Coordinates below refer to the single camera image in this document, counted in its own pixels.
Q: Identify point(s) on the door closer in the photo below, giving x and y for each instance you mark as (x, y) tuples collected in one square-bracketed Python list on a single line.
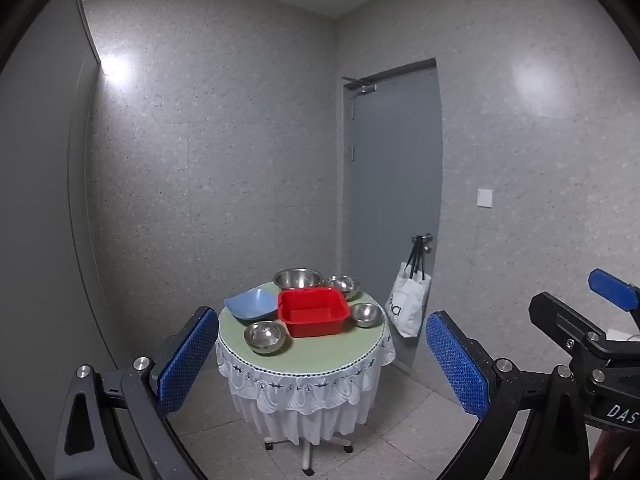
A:
[(361, 86)]

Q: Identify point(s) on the white wall switch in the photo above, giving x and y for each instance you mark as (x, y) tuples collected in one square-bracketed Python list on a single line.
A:
[(485, 198)]

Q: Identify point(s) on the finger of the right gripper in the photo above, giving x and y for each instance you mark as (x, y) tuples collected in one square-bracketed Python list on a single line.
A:
[(621, 294), (562, 324)]

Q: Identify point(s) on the grey door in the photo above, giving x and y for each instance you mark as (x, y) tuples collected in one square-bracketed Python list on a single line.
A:
[(392, 174)]

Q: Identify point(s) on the red plastic square basin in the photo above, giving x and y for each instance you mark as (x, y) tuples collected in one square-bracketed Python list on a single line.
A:
[(312, 312)]

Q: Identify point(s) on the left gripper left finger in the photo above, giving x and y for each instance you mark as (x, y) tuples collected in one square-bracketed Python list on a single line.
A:
[(114, 425)]

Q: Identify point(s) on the large steel bowl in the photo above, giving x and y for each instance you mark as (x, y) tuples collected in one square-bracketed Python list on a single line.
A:
[(298, 278)]

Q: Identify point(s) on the person right hand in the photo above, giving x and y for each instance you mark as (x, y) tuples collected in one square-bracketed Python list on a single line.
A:
[(603, 454)]

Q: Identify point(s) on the white tote bag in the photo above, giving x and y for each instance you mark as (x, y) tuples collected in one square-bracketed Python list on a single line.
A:
[(405, 305)]

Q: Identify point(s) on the door handle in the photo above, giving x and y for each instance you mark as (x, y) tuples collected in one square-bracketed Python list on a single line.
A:
[(424, 242)]

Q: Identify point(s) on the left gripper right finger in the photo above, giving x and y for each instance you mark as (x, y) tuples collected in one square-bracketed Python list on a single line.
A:
[(553, 444)]

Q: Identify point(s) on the blue square plastic plate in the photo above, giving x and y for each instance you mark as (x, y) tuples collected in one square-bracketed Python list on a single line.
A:
[(254, 304)]

